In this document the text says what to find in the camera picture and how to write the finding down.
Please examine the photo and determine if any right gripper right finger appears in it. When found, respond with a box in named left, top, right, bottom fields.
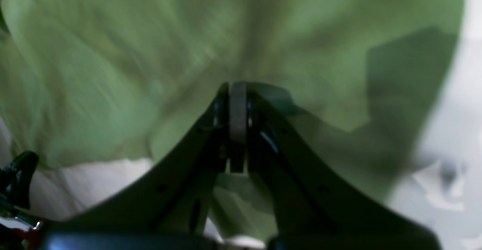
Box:
left=247, top=88, right=441, bottom=250

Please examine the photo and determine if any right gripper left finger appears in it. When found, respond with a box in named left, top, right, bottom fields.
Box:
left=41, top=82, right=247, bottom=250

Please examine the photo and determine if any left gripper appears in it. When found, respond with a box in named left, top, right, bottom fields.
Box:
left=0, top=151, right=42, bottom=250

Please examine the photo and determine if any green t-shirt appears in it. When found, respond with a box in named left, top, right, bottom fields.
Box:
left=1, top=0, right=464, bottom=220

